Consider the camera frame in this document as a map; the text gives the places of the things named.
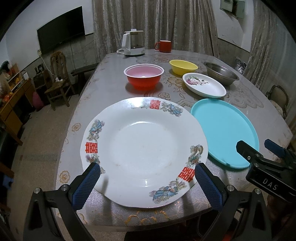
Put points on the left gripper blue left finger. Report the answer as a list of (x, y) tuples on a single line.
[(83, 185)]

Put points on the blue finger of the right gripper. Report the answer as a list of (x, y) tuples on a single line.
[(275, 148), (247, 151)]

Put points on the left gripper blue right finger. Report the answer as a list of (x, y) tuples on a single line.
[(211, 185)]

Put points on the turquoise round plate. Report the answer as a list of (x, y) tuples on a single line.
[(224, 125)]

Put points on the large white patterned plate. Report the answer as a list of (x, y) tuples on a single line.
[(147, 149)]

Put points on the stainless steel bowl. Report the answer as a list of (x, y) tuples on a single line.
[(223, 75)]

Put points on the white oval floral dish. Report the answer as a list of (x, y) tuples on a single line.
[(204, 85)]

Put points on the yellow plastic bowl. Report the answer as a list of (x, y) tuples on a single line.
[(181, 67)]

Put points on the red plastic bowl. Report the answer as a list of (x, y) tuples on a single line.
[(144, 77)]

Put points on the chair at right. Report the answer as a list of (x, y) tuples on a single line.
[(279, 98)]

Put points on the lace patterned tablecloth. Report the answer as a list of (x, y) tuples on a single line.
[(185, 91)]

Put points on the wooden chair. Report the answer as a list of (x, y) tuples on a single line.
[(61, 87)]

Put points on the wooden sideboard cabinet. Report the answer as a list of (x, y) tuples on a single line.
[(16, 99)]

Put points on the red mug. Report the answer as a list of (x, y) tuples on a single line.
[(163, 46)]

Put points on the beige curtain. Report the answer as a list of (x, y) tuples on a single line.
[(189, 25)]

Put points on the white electric kettle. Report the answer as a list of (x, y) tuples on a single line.
[(132, 43)]

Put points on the black wall television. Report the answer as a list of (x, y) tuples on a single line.
[(61, 30)]

